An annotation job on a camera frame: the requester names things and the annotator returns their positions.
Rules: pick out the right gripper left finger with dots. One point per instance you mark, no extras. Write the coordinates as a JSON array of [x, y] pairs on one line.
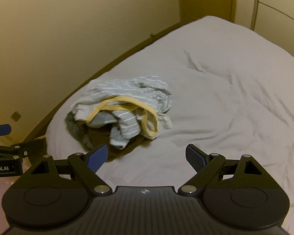
[[85, 167]]

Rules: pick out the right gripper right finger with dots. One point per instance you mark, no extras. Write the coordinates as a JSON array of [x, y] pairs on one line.
[[206, 166]]

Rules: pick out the striped blue t-shirt yellow collar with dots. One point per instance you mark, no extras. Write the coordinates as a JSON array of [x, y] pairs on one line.
[[128, 107]]

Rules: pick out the dark brown garment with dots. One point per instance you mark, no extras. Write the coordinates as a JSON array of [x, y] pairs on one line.
[[107, 140]]

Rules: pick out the white wardrobe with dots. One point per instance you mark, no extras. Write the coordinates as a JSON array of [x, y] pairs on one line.
[[271, 19]]

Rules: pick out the wall socket plate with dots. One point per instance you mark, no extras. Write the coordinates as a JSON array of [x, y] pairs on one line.
[[16, 116]]

